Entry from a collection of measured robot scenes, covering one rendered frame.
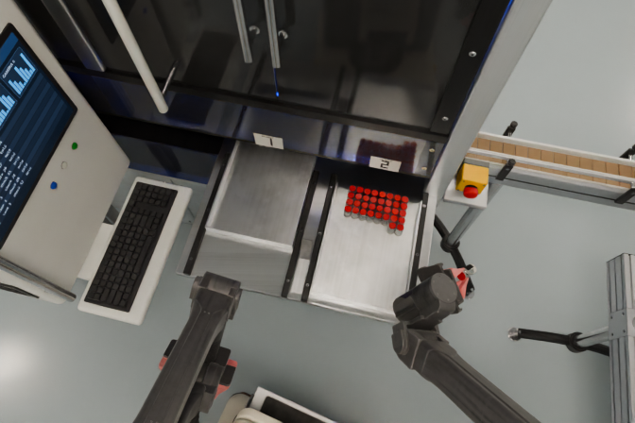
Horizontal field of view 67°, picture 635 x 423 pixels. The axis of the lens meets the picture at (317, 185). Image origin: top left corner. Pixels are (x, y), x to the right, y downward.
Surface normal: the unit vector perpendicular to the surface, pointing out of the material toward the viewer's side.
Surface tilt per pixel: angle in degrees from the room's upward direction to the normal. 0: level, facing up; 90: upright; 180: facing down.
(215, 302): 41
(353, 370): 0
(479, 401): 62
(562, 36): 0
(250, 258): 0
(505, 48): 90
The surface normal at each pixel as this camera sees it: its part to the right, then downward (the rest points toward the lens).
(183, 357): 0.29, -0.86
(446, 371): -0.86, -0.25
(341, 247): 0.00, -0.44
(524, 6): -0.22, 0.88
